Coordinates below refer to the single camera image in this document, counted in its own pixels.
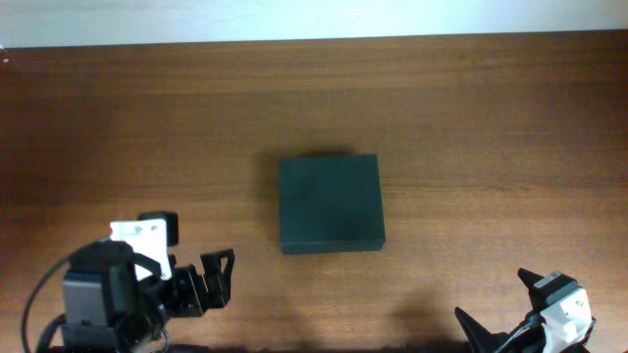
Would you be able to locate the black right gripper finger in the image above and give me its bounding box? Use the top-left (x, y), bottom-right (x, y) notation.
top-left (454, 307), bottom-right (505, 353)
top-left (517, 268), bottom-right (544, 309)

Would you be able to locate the black gift box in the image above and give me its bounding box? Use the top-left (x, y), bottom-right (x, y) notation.
top-left (279, 154), bottom-right (387, 255)

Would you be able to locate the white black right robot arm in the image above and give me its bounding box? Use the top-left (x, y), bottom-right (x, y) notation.
top-left (454, 268), bottom-right (596, 353)

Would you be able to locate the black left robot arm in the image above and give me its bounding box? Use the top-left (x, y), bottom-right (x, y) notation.
top-left (35, 240), bottom-right (236, 352)

